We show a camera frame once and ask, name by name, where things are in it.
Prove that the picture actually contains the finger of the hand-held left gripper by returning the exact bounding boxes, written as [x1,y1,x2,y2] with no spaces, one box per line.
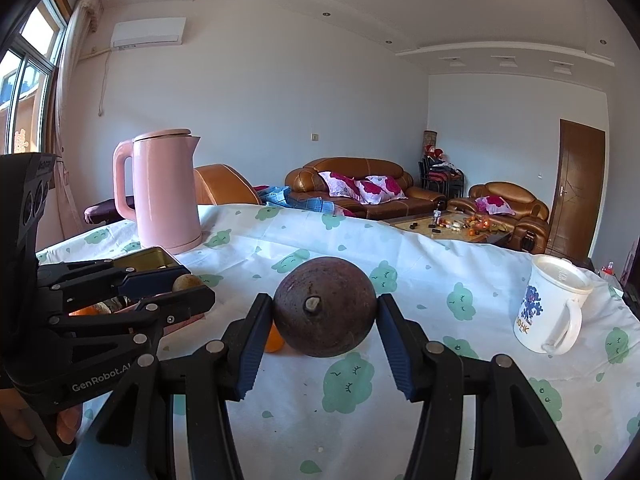
[37,258,188,311]
[47,287,217,348]

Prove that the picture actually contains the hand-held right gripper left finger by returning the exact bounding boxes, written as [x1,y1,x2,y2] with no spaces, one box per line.
[90,292,275,480]

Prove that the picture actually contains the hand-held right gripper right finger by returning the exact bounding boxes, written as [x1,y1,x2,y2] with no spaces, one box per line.
[376,292,583,480]

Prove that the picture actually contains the small tan fruit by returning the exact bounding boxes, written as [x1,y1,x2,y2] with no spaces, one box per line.
[172,272,206,293]

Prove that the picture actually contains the pink metal tin box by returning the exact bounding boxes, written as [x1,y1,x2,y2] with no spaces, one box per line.
[70,246,207,336]

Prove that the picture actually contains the round purple fruit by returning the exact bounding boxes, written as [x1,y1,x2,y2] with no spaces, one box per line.
[273,256,377,358]

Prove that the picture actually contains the person's left hand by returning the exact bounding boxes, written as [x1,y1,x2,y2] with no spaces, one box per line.
[0,387,82,446]

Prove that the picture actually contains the small orange tangerine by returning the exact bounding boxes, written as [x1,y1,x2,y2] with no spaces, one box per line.
[264,324,287,354]

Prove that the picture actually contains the dark maroon chair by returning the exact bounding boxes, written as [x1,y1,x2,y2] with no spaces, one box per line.
[83,195,137,225]

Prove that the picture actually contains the pink electric kettle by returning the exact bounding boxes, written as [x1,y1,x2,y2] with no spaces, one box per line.
[112,129,203,256]

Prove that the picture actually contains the white green-cloud tablecloth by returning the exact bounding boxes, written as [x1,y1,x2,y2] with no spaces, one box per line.
[35,202,640,480]

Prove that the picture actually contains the orange leather chair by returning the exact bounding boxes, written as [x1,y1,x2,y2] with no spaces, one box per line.
[192,164,262,206]

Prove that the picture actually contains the cluttered coffee table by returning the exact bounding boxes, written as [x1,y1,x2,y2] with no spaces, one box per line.
[377,210,513,246]

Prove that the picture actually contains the blue plaid cloth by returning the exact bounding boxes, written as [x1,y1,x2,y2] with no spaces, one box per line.
[255,185,358,218]

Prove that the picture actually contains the white printed mug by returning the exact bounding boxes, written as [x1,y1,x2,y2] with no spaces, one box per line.
[513,254,596,356]

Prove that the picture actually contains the red floral pillow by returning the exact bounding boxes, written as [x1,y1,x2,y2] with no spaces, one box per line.
[354,176,407,205]
[318,171,362,201]
[474,196,516,216]

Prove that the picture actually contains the stacked dark chairs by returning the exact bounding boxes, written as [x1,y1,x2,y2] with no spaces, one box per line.
[419,152,466,200]

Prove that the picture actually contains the pale pink curtain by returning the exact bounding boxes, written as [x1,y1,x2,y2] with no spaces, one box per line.
[47,0,103,241]

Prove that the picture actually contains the long brown leather sofa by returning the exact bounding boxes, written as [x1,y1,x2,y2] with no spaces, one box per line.
[285,157,448,221]

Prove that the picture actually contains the brown leather armchair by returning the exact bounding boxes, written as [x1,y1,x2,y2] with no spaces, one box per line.
[446,181,551,256]

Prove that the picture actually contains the brown wooden door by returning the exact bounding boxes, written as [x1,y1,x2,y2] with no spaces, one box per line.
[545,118,607,261]

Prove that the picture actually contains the white air conditioner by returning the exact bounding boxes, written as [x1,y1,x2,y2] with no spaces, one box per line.
[111,17,187,48]

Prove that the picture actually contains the window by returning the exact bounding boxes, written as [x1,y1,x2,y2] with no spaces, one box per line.
[0,0,71,156]

